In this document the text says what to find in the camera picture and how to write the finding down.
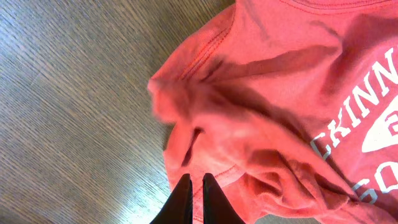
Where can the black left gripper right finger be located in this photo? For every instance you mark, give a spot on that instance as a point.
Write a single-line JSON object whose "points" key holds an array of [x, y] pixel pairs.
{"points": [[216, 207]]}

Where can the orange printed t-shirt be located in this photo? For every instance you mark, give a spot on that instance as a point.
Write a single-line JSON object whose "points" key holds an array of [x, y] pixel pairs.
{"points": [[291, 105]]}

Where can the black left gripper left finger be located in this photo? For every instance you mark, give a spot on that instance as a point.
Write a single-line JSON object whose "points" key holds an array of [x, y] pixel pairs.
{"points": [[178, 208]]}

